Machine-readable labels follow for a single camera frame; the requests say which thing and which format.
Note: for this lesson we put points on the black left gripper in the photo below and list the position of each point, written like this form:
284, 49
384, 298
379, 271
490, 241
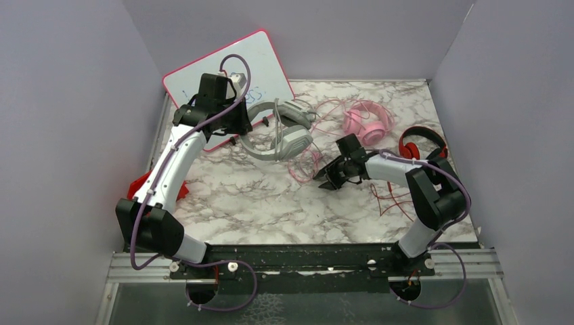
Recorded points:
244, 124

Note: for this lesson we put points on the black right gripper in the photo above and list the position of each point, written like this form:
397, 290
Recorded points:
334, 182

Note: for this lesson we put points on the grey white headphones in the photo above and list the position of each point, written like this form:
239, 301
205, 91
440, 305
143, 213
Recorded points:
292, 130

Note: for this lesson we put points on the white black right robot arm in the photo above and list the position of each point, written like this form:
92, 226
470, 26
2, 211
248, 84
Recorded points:
440, 199

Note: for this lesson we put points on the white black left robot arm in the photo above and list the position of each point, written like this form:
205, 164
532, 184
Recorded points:
146, 218

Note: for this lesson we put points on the pink headphones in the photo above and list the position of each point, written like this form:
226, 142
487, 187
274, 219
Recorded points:
370, 121

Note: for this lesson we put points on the red black headphones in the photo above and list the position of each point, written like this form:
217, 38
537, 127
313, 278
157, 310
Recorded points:
411, 149

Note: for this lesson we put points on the pink framed whiteboard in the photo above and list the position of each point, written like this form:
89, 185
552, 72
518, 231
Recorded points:
268, 78

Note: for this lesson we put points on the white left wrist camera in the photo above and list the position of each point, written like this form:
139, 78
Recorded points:
237, 84

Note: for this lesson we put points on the black metal base rail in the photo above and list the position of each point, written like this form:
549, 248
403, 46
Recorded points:
304, 269

